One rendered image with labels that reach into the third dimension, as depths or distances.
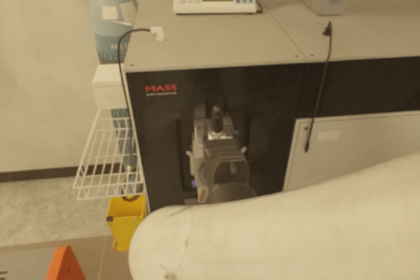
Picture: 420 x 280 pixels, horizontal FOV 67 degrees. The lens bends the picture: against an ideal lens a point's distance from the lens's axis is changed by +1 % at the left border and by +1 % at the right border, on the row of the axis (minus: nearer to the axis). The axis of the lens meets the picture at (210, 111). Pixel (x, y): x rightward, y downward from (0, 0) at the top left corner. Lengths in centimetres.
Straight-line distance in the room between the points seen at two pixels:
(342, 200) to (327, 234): 2
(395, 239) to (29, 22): 193
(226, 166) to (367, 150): 55
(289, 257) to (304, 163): 69
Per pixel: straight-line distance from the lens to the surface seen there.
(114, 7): 147
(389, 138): 99
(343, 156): 96
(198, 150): 74
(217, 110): 67
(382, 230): 21
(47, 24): 197
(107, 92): 108
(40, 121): 232
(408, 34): 96
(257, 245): 26
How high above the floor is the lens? 175
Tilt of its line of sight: 35 degrees down
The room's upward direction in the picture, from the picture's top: straight up
